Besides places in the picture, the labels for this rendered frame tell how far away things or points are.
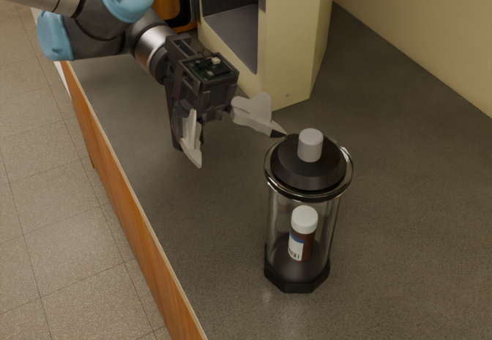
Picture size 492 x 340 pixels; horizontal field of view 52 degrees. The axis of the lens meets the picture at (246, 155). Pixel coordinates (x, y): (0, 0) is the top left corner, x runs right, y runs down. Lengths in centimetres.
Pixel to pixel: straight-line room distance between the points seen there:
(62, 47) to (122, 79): 40
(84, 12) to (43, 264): 148
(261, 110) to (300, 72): 29
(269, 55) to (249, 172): 22
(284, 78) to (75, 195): 140
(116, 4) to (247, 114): 24
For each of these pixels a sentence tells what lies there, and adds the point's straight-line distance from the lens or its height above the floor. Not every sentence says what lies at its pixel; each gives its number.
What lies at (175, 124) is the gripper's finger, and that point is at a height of 114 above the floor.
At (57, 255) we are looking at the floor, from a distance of 206.
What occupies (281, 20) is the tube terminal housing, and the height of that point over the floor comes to 114.
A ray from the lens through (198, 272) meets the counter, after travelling 78.
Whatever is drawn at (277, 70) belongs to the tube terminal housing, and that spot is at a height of 104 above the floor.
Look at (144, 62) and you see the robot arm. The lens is 78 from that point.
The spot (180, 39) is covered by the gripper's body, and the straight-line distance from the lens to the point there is 75.
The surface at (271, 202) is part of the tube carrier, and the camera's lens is 64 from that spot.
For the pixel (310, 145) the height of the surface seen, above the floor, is 121.
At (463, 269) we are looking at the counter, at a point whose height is 94.
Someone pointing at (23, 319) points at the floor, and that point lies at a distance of 195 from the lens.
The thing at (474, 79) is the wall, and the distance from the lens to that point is 117.
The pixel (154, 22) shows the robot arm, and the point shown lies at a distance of 81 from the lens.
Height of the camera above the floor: 160
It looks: 45 degrees down
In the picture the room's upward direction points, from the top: straight up
